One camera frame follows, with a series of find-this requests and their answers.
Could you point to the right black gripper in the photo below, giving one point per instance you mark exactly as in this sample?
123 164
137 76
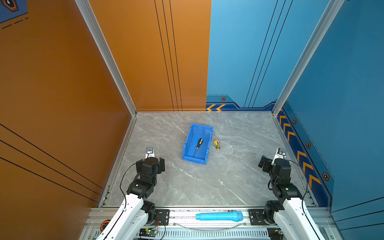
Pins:
268 163

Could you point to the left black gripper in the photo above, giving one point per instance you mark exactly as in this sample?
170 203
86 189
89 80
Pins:
160 165

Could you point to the black yellow screwdriver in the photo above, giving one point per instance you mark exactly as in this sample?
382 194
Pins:
200 141

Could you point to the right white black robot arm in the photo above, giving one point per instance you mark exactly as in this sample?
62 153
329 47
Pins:
289 212

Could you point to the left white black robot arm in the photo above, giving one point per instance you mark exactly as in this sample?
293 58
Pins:
135 211

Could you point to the blue plastic bin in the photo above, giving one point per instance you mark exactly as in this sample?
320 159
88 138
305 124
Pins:
195 133

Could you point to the small colourful toy figure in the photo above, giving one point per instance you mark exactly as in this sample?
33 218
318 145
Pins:
217 144

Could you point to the cyan plastic microphone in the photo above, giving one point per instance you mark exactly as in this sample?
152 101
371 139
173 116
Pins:
235 216

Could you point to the left green circuit board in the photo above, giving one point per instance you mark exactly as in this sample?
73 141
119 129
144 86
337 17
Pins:
148 233

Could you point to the right small circuit board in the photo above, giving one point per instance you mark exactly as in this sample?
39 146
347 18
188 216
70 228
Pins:
275 234

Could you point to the orange black tape measure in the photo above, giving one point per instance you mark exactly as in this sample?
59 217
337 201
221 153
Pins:
104 225

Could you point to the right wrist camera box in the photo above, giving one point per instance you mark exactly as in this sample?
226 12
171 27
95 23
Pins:
280 154

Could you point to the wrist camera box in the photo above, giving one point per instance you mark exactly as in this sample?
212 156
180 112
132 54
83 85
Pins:
149 153
280 154

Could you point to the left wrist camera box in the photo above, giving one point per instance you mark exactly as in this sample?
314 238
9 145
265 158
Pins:
149 153

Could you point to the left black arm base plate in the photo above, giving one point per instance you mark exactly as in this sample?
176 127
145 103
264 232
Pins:
161 216

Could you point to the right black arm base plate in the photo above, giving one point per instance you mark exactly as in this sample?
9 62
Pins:
259 218

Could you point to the aluminium front rail frame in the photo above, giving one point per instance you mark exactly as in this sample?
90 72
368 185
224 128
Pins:
183 225

